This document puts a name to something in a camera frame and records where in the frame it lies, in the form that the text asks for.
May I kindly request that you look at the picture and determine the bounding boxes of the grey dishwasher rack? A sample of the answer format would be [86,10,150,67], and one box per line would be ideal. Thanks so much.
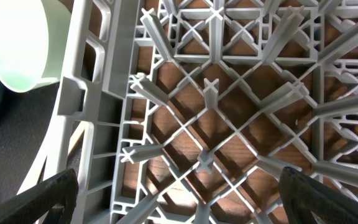
[17,1,358,223]

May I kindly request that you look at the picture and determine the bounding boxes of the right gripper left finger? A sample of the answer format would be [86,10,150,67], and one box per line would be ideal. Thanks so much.
[0,169,79,224]

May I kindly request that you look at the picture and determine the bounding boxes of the wooden chopstick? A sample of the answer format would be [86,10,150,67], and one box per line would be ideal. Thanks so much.
[68,123,85,155]

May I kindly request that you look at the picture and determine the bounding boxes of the mint green bowl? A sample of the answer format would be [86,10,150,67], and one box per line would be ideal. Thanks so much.
[0,0,71,93]

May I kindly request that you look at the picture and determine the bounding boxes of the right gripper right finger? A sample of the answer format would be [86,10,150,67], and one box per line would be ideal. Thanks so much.
[279,166,358,224]

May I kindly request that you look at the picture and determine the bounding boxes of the black round tray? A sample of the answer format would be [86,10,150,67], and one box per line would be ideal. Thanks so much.
[0,82,83,209]

